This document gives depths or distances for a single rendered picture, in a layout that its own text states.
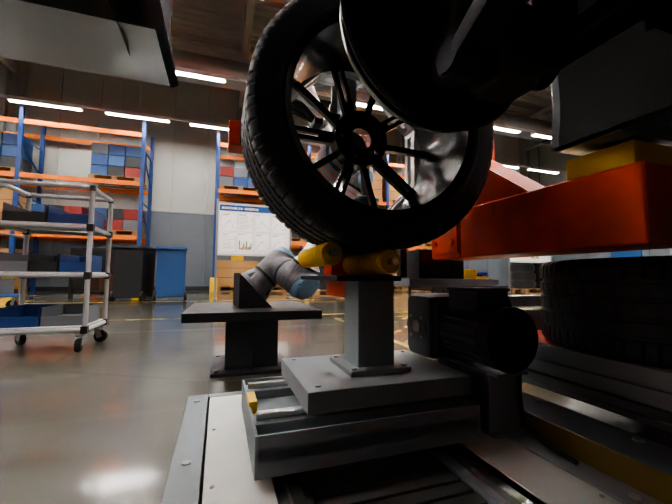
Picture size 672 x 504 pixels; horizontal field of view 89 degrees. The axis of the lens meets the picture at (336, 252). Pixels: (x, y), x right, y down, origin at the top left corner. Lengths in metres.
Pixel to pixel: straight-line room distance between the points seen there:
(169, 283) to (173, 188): 5.62
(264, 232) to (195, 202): 5.09
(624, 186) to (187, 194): 11.46
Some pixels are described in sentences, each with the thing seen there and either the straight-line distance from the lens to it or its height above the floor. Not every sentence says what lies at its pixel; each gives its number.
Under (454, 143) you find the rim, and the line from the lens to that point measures 1.04.
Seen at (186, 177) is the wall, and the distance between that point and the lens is 11.97.
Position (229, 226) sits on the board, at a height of 1.42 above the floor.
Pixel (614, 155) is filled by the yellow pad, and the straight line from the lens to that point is 0.92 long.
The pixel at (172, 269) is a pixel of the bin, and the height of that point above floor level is 0.56.
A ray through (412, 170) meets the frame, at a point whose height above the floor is 0.81.
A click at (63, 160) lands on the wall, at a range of 12.78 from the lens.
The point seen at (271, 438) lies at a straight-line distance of 0.71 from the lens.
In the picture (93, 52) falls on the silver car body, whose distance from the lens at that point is 0.59.
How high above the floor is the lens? 0.46
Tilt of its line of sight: 4 degrees up
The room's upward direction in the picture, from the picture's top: straight up
